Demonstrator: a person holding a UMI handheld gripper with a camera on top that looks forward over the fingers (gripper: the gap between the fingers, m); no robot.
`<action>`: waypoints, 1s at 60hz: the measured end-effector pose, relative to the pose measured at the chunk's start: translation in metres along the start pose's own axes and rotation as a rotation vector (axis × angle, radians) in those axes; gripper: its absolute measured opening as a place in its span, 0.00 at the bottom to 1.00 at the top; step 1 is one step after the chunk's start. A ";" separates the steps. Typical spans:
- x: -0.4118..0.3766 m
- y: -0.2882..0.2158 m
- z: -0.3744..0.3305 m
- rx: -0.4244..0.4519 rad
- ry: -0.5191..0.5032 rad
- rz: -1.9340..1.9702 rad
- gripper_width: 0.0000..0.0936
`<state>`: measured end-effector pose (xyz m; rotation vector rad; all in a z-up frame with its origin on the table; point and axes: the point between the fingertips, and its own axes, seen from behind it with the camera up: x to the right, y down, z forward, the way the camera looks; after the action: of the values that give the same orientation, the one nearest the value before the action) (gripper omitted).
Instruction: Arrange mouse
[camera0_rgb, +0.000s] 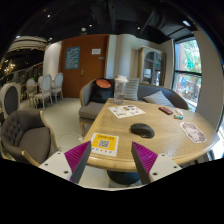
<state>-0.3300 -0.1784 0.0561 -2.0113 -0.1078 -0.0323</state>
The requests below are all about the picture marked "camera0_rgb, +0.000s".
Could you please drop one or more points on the wooden door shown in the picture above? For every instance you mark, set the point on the wooden door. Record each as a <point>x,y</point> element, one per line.
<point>90,66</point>

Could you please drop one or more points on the grey striped pillow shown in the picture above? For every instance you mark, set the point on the grey striped pillow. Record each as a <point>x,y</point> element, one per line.
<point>158,98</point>

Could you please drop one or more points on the yellow QR code card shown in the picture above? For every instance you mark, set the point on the yellow QR code card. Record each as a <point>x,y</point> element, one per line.
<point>104,144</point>

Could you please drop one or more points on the black computer mouse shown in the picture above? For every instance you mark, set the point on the black computer mouse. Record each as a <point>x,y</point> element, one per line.
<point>143,130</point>

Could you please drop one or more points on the black table pedestal base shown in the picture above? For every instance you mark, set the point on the black table pedestal base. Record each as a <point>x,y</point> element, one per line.
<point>123,178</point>

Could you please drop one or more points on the black orange backpack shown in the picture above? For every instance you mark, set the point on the black orange backpack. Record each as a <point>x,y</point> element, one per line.
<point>102,89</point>

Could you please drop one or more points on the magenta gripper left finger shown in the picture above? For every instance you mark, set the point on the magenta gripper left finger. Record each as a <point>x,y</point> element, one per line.
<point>69,165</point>

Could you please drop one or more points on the oval back grey chair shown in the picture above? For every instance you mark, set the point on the oval back grey chair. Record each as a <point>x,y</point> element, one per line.
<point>10,98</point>

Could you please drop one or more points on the glass display cabinet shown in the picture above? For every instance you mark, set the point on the glass display cabinet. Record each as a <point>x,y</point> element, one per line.
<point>150,67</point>

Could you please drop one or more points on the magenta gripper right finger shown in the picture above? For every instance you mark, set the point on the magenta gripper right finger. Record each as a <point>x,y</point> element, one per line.
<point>151,166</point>

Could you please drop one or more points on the grey tufted armchair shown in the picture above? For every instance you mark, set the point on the grey tufted armchair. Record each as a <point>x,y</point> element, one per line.
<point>27,137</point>

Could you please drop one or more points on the clear plastic water bottle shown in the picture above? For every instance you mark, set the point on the clear plastic water bottle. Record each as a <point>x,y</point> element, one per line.
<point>119,90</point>

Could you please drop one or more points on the white dining chair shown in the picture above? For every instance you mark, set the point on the white dining chair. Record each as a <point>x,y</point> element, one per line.
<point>45,91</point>
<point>31,88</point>
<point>56,86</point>

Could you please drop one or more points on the striped cushion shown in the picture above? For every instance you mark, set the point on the striped cushion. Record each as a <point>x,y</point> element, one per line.
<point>131,90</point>

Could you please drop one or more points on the white printed menu sheet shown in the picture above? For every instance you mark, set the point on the white printed menu sheet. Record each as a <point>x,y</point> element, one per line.
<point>125,111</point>

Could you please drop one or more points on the blue poster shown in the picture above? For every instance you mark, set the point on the blue poster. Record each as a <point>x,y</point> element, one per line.
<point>72,58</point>

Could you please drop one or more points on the small colourful eraser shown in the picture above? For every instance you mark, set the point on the small colourful eraser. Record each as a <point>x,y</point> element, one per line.
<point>178,117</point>

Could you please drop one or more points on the white door sign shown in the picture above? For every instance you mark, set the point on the white door sign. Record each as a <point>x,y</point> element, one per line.
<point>96,51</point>

